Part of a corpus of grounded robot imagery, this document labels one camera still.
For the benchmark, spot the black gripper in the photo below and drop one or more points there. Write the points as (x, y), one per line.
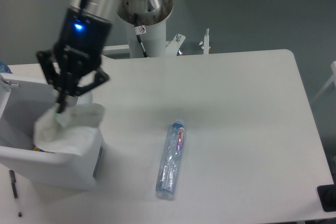
(78, 50)

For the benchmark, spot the crushed clear plastic bottle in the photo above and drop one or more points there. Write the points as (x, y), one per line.
(170, 160)

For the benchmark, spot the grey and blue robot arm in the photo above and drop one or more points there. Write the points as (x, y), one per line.
(105, 9)

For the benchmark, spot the white open trash can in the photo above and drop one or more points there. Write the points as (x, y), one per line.
(23, 100)

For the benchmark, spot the blue object at left edge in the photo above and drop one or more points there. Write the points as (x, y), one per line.
(4, 68)

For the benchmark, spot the colourful snack wrapper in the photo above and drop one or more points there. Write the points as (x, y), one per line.
(37, 149)

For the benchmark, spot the black pen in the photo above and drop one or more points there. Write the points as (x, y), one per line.
(15, 193)

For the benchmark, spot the black device at table edge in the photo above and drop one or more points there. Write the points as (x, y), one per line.
(327, 197)

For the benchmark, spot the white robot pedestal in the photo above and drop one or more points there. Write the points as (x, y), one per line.
(145, 25)

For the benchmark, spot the white frame at right edge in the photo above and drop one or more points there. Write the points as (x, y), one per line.
(327, 88)

